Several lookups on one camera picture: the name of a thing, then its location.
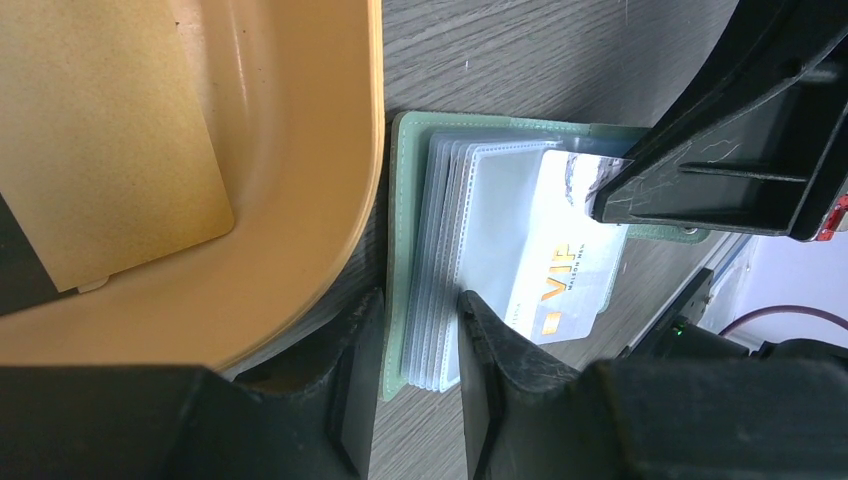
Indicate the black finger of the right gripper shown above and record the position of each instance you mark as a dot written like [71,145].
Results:
[766,47]
[779,169]

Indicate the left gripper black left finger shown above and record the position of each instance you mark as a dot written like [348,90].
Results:
[307,413]

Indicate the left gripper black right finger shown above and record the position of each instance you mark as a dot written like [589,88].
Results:
[527,415]

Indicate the white VIP card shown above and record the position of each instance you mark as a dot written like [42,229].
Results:
[569,261]

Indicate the light green card holder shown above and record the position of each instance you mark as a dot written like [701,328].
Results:
[413,356]

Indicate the yellow oval tray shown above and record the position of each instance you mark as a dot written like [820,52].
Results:
[292,96]

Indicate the gold card with stripe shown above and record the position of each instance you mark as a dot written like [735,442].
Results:
[106,160]

